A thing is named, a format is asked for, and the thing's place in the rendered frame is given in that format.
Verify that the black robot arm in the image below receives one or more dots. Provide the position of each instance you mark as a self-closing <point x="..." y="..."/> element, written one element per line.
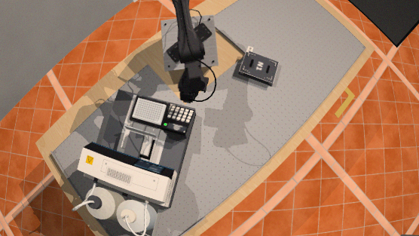
<point x="192" y="66"/>

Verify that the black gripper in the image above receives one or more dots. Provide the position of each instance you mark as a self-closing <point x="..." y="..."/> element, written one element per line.
<point x="195" y="93"/>

